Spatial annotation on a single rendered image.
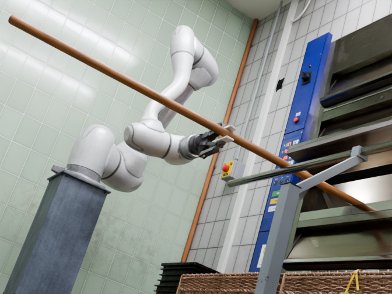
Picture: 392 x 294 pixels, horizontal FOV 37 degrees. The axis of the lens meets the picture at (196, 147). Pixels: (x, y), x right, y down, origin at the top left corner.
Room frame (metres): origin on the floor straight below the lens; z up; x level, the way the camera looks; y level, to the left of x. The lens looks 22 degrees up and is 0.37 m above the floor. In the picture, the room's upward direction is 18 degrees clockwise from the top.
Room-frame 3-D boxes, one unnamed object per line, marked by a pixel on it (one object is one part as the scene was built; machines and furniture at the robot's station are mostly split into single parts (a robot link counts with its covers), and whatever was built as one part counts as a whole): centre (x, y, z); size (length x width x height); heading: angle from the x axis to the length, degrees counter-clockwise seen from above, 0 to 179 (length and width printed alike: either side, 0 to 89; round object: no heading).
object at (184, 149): (2.08, 0.01, 1.19); 0.09 x 0.06 x 0.09; 115
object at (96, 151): (2.41, 0.41, 1.17); 0.18 x 0.16 x 0.22; 142
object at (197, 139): (2.01, -0.02, 1.19); 0.09 x 0.07 x 0.08; 25
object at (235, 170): (2.94, -0.23, 1.46); 0.10 x 0.07 x 0.10; 25
